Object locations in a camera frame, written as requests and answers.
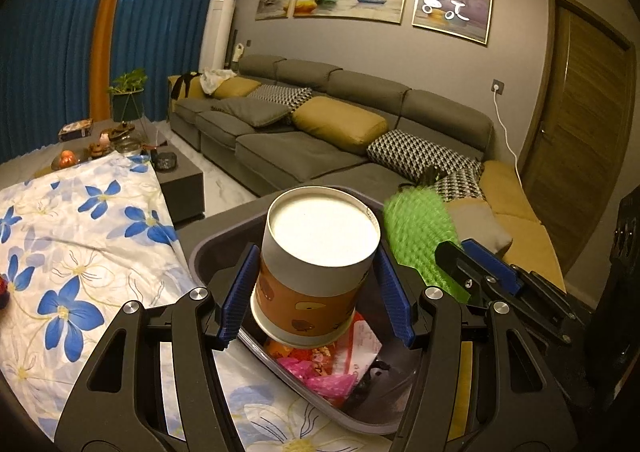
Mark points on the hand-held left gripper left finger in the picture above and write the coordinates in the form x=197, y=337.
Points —
x=237, y=292

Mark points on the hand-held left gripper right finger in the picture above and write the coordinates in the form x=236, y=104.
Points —
x=397, y=292

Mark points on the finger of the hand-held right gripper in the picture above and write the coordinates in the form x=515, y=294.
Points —
x=492, y=264
x=457, y=267

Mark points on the grey plastic bin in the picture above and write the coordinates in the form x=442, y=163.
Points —
x=225, y=237

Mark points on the green foam net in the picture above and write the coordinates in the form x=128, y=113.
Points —
x=417, y=227

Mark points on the red snack packet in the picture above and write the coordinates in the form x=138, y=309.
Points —
x=357, y=342

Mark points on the brown paper cup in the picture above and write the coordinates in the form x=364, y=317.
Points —
x=305, y=302

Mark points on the pink foam net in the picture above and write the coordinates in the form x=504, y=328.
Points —
x=310, y=377

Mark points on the grey-brown cushion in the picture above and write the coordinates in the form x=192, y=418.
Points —
x=480, y=222

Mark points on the yellow sofa seat pad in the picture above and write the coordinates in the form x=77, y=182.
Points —
x=520, y=212

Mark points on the small black-white patterned cushion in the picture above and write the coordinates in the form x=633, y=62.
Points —
x=462, y=184

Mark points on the dark coffee table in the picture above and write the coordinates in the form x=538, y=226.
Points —
x=185, y=187

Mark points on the wide black-white patterned cushion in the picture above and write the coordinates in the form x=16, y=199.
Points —
x=420, y=155

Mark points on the grey sofa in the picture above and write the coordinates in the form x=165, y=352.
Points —
x=300, y=167

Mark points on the black ashtray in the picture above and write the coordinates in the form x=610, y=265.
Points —
x=165, y=161

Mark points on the wooden door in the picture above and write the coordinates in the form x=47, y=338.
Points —
x=575, y=132

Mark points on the blue floral white tablecloth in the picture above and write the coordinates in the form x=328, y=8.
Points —
x=75, y=242

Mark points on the large yellow cushion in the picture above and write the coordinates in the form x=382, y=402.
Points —
x=340, y=125

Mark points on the plain grey cushion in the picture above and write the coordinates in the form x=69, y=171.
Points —
x=255, y=112

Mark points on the glass bowl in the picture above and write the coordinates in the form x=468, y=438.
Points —
x=127, y=146

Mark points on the tea set tray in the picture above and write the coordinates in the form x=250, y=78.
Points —
x=107, y=142

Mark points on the long black-white patterned cushion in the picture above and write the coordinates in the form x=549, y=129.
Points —
x=280, y=95

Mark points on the small yellow cushion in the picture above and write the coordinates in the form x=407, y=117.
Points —
x=235, y=88

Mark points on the black clothing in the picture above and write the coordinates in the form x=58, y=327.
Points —
x=182, y=85

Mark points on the plate of orange fruit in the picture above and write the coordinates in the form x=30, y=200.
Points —
x=67, y=160

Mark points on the white cloth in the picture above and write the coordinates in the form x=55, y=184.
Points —
x=216, y=77

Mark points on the patterned flat box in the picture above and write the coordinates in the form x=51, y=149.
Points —
x=75, y=130

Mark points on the potted plant in green pot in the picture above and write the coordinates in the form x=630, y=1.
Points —
x=127, y=87

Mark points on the white standing air conditioner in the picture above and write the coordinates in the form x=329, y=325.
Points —
x=217, y=32

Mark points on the blue curtain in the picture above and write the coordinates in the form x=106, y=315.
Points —
x=165, y=17
x=50, y=47

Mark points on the orange curtain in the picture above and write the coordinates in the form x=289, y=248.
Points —
x=107, y=32

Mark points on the wall socket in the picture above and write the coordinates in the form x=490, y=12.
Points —
x=498, y=86

